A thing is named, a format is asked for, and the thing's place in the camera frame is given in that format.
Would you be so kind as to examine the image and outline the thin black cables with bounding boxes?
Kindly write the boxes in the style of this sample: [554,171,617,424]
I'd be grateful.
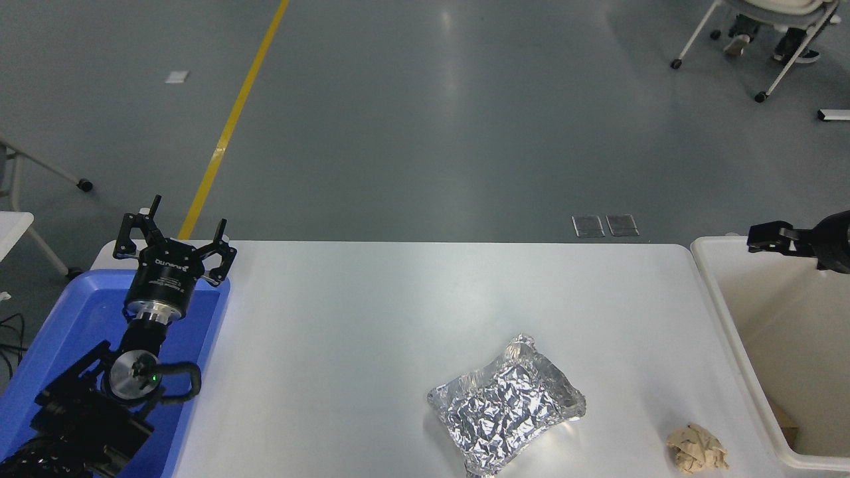
[0,314,27,379]

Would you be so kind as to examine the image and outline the crumpled silver foil tray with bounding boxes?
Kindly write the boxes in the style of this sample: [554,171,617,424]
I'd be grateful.
[428,334,588,477]

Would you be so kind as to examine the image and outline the grey wheeled frame leg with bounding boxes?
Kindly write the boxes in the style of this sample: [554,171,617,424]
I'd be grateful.
[0,136,94,194]

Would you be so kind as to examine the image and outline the white wheeled chair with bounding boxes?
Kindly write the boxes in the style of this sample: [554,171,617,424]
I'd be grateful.
[671,0,843,104]

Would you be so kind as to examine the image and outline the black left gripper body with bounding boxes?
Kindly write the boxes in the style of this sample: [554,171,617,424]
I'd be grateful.
[125,240,206,313]

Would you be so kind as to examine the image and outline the blue plastic tray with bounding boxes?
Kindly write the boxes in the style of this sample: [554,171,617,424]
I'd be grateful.
[0,269,232,478]

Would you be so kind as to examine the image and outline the large pale plastic bin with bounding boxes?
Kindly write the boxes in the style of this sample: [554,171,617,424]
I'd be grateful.
[691,234,850,473]

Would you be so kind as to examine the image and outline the person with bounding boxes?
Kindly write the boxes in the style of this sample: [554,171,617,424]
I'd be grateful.
[722,13,821,64]

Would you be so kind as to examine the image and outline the crumpled tan paper ball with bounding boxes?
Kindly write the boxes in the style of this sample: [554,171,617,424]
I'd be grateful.
[666,422,729,474]

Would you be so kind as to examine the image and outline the tan cardboard piece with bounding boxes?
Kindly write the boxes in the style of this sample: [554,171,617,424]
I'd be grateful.
[770,397,802,447]

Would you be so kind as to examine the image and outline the small white table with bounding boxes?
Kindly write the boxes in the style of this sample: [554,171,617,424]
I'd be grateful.
[0,212,84,281]

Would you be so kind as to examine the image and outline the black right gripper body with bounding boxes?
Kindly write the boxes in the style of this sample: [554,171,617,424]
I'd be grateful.
[814,210,850,274]

